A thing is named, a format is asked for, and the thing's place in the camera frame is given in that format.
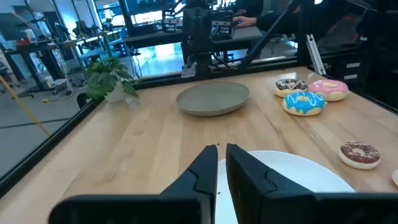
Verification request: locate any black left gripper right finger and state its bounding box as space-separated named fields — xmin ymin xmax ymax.
xmin=226 ymin=143 xmax=398 ymax=224

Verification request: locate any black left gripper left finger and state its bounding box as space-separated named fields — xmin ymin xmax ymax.
xmin=48 ymin=144 xmax=218 ymax=224

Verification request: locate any large blue-iced donut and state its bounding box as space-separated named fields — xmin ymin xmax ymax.
xmin=282 ymin=91 xmax=326 ymax=117

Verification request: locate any small chocolate sprinkle donut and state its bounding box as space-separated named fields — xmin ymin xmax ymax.
xmin=338 ymin=141 xmax=381 ymax=170

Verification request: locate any white plate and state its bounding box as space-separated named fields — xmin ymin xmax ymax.
xmin=214 ymin=150 xmax=356 ymax=224

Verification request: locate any tan bowl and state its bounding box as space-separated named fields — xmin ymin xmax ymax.
xmin=176 ymin=81 xmax=251 ymax=117

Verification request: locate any white plant pot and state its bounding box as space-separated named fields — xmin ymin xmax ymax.
xmin=104 ymin=79 xmax=126 ymax=104

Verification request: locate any large pink-iced donut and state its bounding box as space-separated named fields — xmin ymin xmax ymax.
xmin=307 ymin=79 xmax=349 ymax=102

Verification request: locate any black diagonal brace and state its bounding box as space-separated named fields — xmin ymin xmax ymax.
xmin=238 ymin=0 xmax=301 ymax=72

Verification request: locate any green leafy plant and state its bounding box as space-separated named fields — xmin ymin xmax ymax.
xmin=83 ymin=57 xmax=141 ymax=101

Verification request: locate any black drawer cabinet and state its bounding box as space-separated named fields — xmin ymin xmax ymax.
xmin=323 ymin=52 xmax=377 ymax=83

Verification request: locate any silver aluminium extrusion bar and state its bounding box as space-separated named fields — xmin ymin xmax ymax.
xmin=305 ymin=34 xmax=326 ymax=75

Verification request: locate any grey desk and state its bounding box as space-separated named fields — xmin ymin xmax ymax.
xmin=124 ymin=26 xmax=264 ymax=52

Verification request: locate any black device with white label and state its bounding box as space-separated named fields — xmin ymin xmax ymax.
xmin=161 ymin=9 xmax=184 ymax=33
xmin=211 ymin=11 xmax=234 ymax=41

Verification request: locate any person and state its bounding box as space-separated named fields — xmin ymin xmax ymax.
xmin=233 ymin=0 xmax=299 ymax=35

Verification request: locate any person's hand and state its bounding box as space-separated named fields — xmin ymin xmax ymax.
xmin=233 ymin=15 xmax=257 ymax=28

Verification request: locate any black workbench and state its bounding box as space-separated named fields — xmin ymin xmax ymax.
xmin=2 ymin=40 xmax=78 ymax=94

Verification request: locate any black aluminium table frame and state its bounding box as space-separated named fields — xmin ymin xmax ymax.
xmin=0 ymin=0 xmax=398 ymax=198

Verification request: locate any yellow cable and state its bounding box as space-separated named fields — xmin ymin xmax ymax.
xmin=0 ymin=76 xmax=50 ymax=138

